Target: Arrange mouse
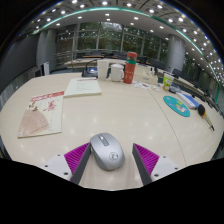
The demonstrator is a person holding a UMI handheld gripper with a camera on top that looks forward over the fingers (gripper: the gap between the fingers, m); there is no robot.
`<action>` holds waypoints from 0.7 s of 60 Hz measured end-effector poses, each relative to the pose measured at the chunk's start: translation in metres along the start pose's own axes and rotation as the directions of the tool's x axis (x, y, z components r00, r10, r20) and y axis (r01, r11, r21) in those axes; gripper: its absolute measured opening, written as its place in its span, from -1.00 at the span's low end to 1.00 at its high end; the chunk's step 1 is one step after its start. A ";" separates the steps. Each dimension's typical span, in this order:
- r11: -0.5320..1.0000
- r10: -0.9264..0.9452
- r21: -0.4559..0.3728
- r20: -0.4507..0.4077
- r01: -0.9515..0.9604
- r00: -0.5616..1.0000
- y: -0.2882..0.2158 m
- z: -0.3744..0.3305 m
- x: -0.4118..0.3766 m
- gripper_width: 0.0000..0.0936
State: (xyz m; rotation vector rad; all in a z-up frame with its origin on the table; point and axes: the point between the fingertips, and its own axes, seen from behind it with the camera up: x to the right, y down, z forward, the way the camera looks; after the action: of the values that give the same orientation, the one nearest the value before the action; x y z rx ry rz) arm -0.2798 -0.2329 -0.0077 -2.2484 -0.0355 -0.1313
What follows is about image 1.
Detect blue and white book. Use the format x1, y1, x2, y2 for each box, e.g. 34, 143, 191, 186
175, 91, 200, 110

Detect silver computer mouse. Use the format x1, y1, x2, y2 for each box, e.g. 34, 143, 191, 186
89, 132, 126, 172

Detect white lidded mug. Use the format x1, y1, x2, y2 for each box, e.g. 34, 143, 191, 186
109, 63, 125, 83

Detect round teal cartoon mouse pad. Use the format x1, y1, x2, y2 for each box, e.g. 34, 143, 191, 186
163, 95, 191, 118

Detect white cardboard box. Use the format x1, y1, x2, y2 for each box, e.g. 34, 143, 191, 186
133, 64, 159, 86

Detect long curved conference desk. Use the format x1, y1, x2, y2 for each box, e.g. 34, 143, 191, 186
63, 57, 221, 101

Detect dark office chairs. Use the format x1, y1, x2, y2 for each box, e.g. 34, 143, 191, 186
74, 49, 214, 89

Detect black handheld microphone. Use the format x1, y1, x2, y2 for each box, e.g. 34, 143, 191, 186
197, 103, 215, 132

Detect printed paper cup with straw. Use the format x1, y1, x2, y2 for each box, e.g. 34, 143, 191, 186
162, 73, 175, 91

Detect colourful sticker sheet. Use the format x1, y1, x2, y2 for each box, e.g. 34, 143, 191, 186
133, 81, 162, 93

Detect round ceiling lights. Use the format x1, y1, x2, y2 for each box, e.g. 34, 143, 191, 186
31, 0, 224, 76

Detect white paper booklet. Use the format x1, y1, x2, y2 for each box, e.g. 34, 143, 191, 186
63, 77, 102, 98

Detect white floor cabinet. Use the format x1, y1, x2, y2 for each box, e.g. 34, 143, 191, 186
40, 61, 51, 76

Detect red booklet with fan picture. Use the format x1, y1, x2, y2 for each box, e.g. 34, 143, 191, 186
17, 90, 65, 139

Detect red bottle with green band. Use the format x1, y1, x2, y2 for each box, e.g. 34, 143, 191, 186
123, 51, 138, 85

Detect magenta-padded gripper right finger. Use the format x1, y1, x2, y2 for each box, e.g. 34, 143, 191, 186
132, 143, 181, 186

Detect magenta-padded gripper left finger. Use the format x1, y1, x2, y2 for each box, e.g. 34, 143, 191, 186
43, 142, 92, 185

